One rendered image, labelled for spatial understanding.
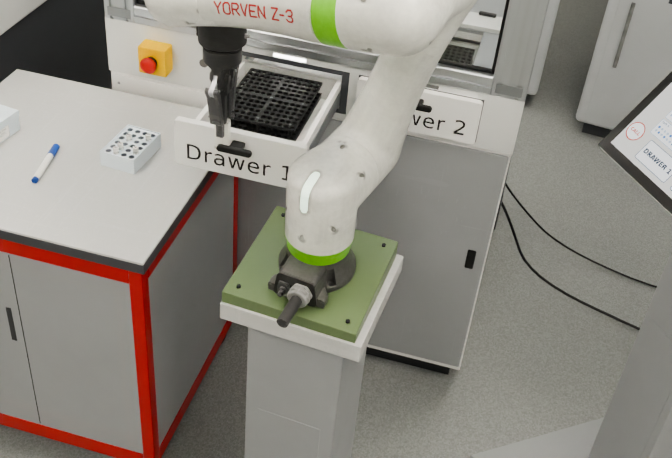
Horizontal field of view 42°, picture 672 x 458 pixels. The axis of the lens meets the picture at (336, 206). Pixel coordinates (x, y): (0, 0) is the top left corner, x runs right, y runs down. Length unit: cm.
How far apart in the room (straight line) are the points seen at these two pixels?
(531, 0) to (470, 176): 46
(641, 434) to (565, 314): 82
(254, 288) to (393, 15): 64
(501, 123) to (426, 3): 83
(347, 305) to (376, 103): 38
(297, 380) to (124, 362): 42
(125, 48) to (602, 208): 192
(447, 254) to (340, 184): 82
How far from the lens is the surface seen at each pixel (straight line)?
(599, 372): 279
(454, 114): 205
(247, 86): 206
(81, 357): 207
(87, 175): 201
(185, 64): 222
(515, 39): 197
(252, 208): 238
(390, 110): 157
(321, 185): 152
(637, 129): 188
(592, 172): 363
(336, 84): 209
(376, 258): 174
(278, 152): 182
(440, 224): 225
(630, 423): 222
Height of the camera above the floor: 192
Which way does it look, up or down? 37 degrees down
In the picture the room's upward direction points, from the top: 6 degrees clockwise
